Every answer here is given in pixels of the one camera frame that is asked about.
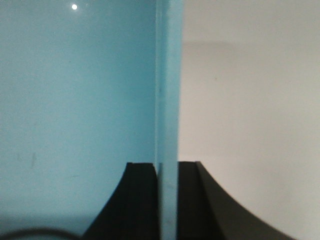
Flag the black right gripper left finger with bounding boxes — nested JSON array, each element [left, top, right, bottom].
[[82, 162, 160, 240]]

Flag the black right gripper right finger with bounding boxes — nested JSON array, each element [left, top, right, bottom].
[[177, 161, 291, 240]]

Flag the light blue plastic box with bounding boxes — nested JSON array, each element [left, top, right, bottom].
[[0, 0, 184, 240]]

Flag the black cable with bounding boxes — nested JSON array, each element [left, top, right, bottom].
[[0, 226, 81, 240]]

